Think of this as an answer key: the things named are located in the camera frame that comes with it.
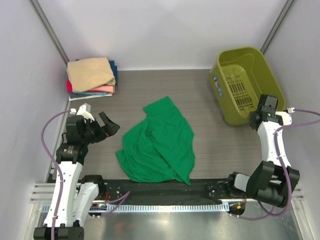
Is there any olive green plastic basket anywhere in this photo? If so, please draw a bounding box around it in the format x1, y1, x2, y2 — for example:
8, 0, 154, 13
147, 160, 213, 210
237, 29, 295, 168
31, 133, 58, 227
209, 47, 286, 126

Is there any green t-shirt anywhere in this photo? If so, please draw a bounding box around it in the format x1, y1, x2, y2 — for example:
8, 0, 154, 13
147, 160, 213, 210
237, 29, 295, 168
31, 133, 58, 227
115, 96, 196, 185

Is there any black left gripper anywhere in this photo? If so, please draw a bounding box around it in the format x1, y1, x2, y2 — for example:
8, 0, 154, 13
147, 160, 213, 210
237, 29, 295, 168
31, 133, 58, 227
81, 112, 119, 145

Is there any slotted cable duct rail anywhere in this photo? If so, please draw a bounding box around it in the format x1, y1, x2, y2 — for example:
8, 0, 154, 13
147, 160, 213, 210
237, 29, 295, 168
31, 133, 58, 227
42, 202, 230, 213

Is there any pink folded t-shirt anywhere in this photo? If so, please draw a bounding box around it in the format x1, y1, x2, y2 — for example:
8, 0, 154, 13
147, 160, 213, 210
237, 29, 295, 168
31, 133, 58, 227
88, 85, 115, 93

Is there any left aluminium corner post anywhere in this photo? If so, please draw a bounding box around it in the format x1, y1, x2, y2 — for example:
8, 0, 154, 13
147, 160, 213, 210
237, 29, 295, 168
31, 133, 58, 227
28, 0, 69, 65

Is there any aluminium frame rail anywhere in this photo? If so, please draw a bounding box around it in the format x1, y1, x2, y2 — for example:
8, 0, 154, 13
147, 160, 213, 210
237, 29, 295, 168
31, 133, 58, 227
30, 183, 305, 203

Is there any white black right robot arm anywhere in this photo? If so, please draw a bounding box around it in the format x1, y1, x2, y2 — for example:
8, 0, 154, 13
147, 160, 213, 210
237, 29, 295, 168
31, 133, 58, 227
225, 94, 300, 208

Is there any magenta folded t-shirt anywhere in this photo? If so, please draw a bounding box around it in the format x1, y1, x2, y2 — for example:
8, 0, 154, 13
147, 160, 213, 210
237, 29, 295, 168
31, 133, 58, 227
66, 79, 73, 93

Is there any aluminium corner post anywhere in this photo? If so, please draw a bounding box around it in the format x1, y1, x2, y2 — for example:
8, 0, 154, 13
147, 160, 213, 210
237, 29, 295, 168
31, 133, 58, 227
260, 0, 297, 54
28, 0, 69, 65

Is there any right aluminium corner post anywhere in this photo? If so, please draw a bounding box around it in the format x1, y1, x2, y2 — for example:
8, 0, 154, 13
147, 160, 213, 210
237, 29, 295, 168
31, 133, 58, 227
260, 0, 297, 54

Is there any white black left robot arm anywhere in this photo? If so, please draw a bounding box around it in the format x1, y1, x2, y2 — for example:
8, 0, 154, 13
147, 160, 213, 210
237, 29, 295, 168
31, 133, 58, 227
33, 103, 120, 240

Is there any teal folded t-shirt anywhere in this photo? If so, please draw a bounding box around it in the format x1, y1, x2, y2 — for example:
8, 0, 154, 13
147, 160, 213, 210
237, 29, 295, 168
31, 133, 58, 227
66, 60, 119, 101

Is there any beige folded t-shirt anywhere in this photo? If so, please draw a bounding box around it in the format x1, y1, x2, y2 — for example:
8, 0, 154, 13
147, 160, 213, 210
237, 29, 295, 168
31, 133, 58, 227
66, 57, 116, 93

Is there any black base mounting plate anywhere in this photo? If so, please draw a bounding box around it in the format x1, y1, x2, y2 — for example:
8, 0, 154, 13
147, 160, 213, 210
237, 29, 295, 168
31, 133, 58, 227
97, 178, 245, 206

